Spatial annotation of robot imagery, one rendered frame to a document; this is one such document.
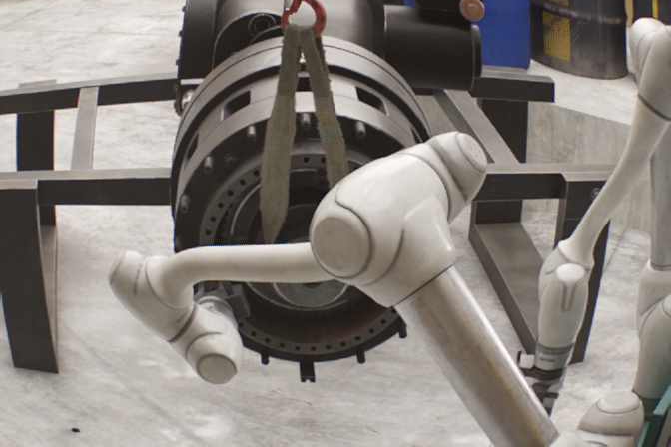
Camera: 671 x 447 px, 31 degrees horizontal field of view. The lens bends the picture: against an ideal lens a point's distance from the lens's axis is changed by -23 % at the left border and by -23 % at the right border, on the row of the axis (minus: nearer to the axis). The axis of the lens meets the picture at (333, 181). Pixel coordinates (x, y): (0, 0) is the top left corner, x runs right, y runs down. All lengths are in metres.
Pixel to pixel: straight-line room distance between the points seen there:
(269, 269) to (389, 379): 1.84
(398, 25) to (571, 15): 1.74
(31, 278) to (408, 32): 1.37
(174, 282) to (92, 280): 2.29
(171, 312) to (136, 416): 1.39
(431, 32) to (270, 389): 1.11
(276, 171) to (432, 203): 0.67
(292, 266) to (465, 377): 0.43
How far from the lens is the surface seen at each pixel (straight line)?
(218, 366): 2.43
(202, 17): 4.01
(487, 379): 2.00
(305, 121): 2.67
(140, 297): 2.42
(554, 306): 2.55
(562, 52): 5.79
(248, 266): 2.32
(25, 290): 3.85
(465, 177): 2.09
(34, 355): 3.96
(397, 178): 2.00
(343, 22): 3.64
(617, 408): 2.16
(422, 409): 3.93
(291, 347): 2.82
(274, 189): 2.66
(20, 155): 4.82
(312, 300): 2.71
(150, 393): 3.92
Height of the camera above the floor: 1.92
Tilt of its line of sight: 20 degrees down
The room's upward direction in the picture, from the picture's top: 2 degrees clockwise
